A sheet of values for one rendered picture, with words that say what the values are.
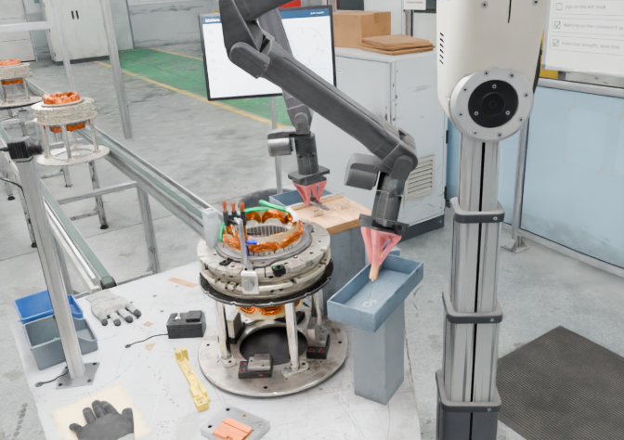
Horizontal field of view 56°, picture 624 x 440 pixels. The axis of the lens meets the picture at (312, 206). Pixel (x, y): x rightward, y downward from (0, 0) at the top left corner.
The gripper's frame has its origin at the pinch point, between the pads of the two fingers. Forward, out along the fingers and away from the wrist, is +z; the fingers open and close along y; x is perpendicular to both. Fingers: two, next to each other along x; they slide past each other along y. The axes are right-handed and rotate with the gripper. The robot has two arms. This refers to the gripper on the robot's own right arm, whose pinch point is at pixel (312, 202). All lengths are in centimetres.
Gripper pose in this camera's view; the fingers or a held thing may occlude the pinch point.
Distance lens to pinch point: 164.7
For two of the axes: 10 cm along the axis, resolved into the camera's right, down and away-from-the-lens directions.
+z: 1.1, 9.2, 3.8
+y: -8.5, 2.8, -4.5
